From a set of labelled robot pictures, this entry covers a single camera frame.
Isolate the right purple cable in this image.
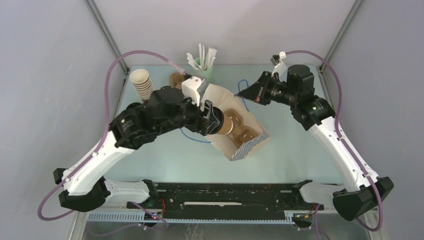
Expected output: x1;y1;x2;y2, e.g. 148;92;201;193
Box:
284;50;384;240

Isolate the white wrapped straws bundle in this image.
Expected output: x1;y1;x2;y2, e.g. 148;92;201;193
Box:
186;43;218;72

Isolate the green straw holder cup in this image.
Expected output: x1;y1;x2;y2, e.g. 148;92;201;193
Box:
193;57;214;83

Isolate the stack of black lids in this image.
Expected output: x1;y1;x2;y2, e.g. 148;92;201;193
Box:
126;102;142;110

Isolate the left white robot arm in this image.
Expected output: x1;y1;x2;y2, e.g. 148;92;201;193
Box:
53;86;225;212

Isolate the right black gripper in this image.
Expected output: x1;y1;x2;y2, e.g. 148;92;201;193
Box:
237;71;297;107

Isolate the aluminium frame rail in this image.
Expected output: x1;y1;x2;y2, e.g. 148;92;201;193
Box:
87;203;365;235

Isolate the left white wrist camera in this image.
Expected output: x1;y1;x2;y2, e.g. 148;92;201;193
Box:
181;76;208;107

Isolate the brown paper coffee cup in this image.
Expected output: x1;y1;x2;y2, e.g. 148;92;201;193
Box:
216;113;234;135

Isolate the stack of paper cups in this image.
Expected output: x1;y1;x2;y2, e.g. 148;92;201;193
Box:
129;69;155;102

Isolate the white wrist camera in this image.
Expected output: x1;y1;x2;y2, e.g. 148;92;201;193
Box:
270;51;287;79
181;76;208;107

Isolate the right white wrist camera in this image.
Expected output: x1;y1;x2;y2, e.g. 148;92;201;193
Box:
270;51;287;79

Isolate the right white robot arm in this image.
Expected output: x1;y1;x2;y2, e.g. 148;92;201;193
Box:
237;64;394;221

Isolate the blue checkered paper bag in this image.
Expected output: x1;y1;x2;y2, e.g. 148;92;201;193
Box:
181;76;270;161

